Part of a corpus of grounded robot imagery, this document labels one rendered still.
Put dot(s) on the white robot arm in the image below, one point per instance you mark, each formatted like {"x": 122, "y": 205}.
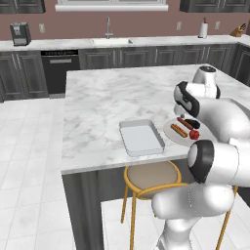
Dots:
{"x": 224, "y": 120}

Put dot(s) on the grey rectangular tupperware container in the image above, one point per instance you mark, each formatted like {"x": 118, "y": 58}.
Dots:
{"x": 142, "y": 139}

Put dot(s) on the large white plate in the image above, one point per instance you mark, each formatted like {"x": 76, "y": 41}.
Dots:
{"x": 177, "y": 139}

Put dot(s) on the brown cooked sausage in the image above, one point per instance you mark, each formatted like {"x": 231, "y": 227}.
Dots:
{"x": 184, "y": 122}

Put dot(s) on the hot dog in bun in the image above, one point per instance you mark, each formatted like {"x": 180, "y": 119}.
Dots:
{"x": 178, "y": 130}

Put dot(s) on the yellow stool with beige seat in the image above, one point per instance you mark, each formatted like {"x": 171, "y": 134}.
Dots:
{"x": 149, "y": 175}

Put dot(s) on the dark purple eggplant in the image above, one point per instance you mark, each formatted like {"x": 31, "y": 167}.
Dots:
{"x": 194, "y": 123}

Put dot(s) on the red bell pepper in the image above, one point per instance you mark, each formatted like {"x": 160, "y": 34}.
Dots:
{"x": 194, "y": 134}

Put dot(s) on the dark grey base cupboards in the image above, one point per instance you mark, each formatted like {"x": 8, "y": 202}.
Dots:
{"x": 22, "y": 76}
{"x": 143, "y": 57}

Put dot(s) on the black dishwasher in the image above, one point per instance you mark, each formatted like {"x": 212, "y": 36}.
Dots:
{"x": 60, "y": 73}

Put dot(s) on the dark grey kitchen island base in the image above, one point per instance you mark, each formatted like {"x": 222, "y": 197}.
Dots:
{"x": 88, "y": 208}

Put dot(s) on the silver tap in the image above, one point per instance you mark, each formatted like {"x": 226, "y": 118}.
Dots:
{"x": 108, "y": 29}

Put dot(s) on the white paper towel roll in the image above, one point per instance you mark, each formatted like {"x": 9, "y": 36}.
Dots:
{"x": 203, "y": 30}

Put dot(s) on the grey coffee machine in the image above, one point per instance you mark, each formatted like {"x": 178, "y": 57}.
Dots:
{"x": 20, "y": 34}

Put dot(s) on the wooden knife block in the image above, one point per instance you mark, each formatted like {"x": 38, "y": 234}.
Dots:
{"x": 237, "y": 31}

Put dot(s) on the white wall socket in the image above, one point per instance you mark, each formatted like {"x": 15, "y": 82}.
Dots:
{"x": 179, "y": 26}
{"x": 217, "y": 25}
{"x": 42, "y": 28}

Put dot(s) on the white window frame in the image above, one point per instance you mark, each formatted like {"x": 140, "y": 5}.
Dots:
{"x": 111, "y": 7}

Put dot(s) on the dark grey wall cupboards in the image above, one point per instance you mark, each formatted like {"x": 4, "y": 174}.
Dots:
{"x": 215, "y": 5}
{"x": 21, "y": 6}

